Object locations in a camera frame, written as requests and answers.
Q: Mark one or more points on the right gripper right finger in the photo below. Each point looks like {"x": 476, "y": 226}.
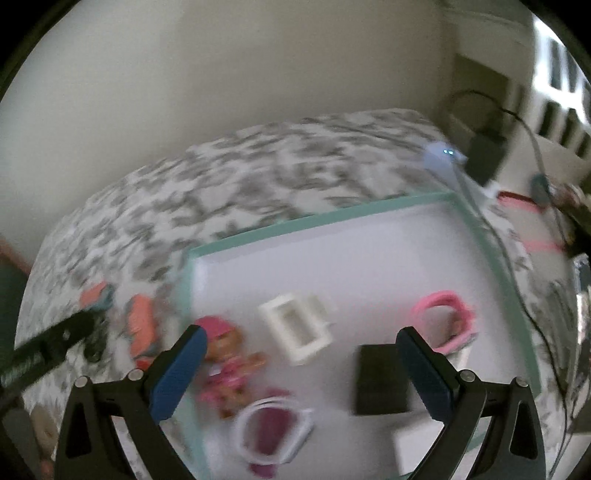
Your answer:
{"x": 513, "y": 446}

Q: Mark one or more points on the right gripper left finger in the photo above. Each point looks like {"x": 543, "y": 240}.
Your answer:
{"x": 88, "y": 446}

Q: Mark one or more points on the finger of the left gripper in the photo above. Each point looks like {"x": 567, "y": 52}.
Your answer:
{"x": 43, "y": 353}

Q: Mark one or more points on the black toy car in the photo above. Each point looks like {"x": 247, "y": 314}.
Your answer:
{"x": 95, "y": 344}

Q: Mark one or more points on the pink blue box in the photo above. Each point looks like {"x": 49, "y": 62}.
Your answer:
{"x": 142, "y": 331}
{"x": 97, "y": 298}

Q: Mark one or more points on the white charger cube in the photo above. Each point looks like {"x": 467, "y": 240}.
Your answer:
{"x": 413, "y": 439}

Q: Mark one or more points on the black charger block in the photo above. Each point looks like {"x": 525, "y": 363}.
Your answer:
{"x": 382, "y": 384}

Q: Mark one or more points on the pink smartwatch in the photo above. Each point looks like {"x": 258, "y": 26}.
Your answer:
{"x": 445, "y": 321}

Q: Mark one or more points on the doll with pink cap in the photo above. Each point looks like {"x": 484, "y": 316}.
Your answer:
{"x": 226, "y": 388}

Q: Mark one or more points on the pink transparent lighter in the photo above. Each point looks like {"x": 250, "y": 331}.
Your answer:
{"x": 272, "y": 424}

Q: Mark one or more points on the white smartwatch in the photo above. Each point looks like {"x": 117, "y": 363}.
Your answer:
{"x": 243, "y": 431}

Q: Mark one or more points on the white plastic plug holder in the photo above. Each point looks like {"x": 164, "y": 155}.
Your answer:
{"x": 299, "y": 324}

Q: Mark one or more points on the grey floral tablecloth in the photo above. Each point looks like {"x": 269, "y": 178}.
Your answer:
{"x": 136, "y": 233}

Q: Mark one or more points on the smartphone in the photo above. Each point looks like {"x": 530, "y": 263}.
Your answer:
{"x": 581, "y": 287}

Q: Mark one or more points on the teal white tray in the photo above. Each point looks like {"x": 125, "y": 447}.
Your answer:
{"x": 373, "y": 263}

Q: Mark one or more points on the pink crochet mat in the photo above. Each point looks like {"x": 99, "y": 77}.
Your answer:
{"x": 535, "y": 227}

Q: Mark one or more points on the teal round pouch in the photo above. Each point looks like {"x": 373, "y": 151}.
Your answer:
{"x": 540, "y": 190}

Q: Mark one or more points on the white power strip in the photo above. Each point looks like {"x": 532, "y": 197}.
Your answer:
{"x": 446, "y": 163}

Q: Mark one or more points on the black plugged adapter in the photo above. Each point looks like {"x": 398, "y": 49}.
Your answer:
{"x": 487, "y": 149}

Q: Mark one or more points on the white lattice furniture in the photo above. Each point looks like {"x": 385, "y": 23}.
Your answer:
{"x": 559, "y": 99}

